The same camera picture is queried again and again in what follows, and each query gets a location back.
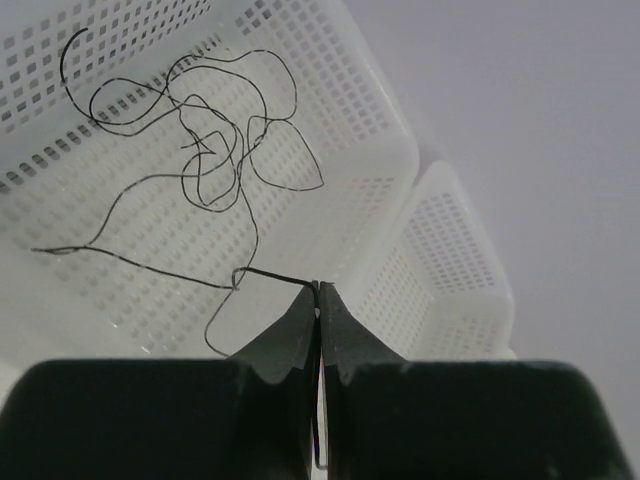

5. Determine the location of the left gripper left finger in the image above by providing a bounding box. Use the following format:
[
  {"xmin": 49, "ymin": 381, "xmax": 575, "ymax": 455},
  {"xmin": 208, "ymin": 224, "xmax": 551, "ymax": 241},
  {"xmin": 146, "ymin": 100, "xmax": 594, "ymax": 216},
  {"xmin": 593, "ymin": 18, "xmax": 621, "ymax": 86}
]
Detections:
[{"xmin": 1, "ymin": 288, "xmax": 320, "ymax": 479}]

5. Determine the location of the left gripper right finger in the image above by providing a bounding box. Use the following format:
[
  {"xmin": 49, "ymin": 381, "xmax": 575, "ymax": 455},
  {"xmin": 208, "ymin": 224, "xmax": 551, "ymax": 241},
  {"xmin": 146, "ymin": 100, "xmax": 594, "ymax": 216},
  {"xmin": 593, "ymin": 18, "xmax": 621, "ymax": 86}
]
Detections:
[{"xmin": 318, "ymin": 283, "xmax": 634, "ymax": 479}]

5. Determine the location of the long thin black wire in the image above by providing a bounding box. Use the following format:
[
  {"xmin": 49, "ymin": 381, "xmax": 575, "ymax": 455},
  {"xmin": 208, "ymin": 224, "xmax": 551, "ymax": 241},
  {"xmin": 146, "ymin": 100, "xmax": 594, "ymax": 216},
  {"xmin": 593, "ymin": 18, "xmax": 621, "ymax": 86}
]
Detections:
[{"xmin": 30, "ymin": 119, "xmax": 331, "ymax": 471}]

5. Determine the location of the far-left white perforated basket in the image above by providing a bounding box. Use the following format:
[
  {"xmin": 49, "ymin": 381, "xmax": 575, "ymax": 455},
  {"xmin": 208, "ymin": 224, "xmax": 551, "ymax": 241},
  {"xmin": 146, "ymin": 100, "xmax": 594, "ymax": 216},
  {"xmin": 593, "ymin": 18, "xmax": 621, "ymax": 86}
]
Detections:
[{"xmin": 1, "ymin": 1, "xmax": 418, "ymax": 370}]

